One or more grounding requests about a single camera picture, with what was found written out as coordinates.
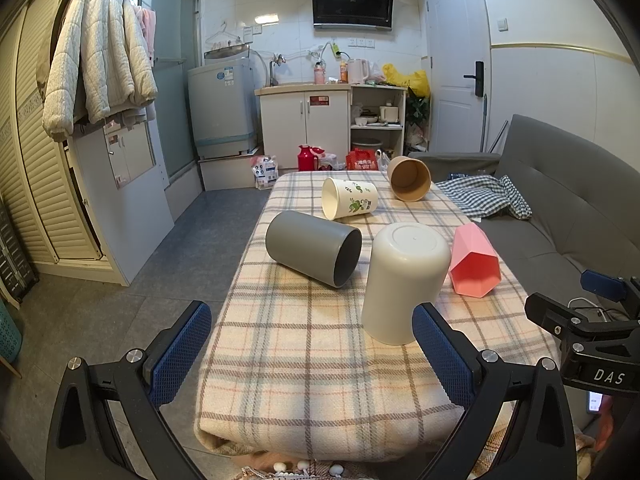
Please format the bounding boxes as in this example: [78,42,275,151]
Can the white electric kettle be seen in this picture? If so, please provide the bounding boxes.
[347,58,370,85]

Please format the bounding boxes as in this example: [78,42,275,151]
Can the grey sofa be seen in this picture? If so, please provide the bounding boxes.
[407,114,640,443]

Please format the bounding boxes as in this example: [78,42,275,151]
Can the louvered wardrobe doors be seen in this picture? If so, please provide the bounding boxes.
[0,0,108,306]

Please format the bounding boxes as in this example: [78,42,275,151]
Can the pink faceted cup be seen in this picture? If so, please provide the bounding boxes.
[448,223,502,297]

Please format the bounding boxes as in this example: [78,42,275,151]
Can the cream plastic cup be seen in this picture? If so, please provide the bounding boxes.
[361,222,452,346]

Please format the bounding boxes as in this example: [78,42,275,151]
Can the white puffer jacket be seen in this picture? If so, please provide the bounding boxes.
[36,0,158,142]

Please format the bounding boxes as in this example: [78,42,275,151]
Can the washing machine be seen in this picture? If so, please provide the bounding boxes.
[187,57,261,157]

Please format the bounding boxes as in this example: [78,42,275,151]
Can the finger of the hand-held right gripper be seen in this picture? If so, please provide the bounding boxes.
[524,291,640,358]
[580,269,640,306]

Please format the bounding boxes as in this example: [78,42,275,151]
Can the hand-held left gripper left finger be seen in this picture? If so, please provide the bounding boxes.
[47,300,213,480]

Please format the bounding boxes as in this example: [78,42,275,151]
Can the black folded rack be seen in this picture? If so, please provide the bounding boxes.
[0,205,38,306]

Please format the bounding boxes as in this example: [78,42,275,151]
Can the grey plastic cup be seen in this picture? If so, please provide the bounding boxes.
[265,211,363,289]

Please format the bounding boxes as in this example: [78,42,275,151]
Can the wire clothes hanger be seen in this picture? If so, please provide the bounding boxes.
[205,21,243,47]

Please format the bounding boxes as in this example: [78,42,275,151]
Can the metal basin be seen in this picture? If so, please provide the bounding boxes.
[204,44,250,61]

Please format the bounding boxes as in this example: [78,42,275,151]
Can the checked cloth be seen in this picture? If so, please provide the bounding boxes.
[437,174,533,221]

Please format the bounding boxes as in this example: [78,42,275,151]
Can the white cable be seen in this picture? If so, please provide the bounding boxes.
[569,297,608,321]

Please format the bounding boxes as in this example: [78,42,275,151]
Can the plaid blanket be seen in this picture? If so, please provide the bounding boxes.
[194,170,562,463]

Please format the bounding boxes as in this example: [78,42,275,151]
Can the red shopping bag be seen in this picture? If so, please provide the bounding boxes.
[346,148,381,172]

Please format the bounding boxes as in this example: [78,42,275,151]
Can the white sink cabinet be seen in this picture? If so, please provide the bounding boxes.
[254,85,352,171]

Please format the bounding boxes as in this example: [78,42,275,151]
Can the frosted glass door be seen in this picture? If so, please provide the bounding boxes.
[150,0,203,192]

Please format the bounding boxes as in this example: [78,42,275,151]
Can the brown paper cup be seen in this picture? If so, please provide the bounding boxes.
[386,156,432,202]

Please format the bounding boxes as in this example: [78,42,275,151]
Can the green plant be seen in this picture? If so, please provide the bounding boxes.
[406,95,431,126]

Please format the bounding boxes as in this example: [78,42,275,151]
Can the white door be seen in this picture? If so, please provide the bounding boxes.
[424,0,492,153]

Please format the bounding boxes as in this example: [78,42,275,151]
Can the white washer platform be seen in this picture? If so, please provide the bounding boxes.
[197,152,266,192]

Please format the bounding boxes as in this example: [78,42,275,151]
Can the white paper cup green print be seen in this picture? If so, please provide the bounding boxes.
[321,177,378,220]

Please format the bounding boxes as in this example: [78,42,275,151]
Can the black door handle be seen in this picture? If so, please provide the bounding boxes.
[464,61,485,97]

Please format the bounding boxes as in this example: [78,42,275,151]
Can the teal laundry basket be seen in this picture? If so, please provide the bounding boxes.
[0,300,23,376]

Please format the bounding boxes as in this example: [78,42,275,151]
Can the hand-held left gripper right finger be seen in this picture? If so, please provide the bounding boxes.
[411,301,581,480]

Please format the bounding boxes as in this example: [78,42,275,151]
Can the open kitchen shelf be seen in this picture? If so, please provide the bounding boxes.
[350,85,408,158]

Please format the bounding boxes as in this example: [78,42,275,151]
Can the yellow plastic bag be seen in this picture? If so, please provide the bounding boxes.
[382,63,431,98]

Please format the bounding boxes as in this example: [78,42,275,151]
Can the red thermos jug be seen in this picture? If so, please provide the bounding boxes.
[297,145,326,172]

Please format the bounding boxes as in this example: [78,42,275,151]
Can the pink garment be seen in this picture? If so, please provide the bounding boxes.
[136,6,157,63]

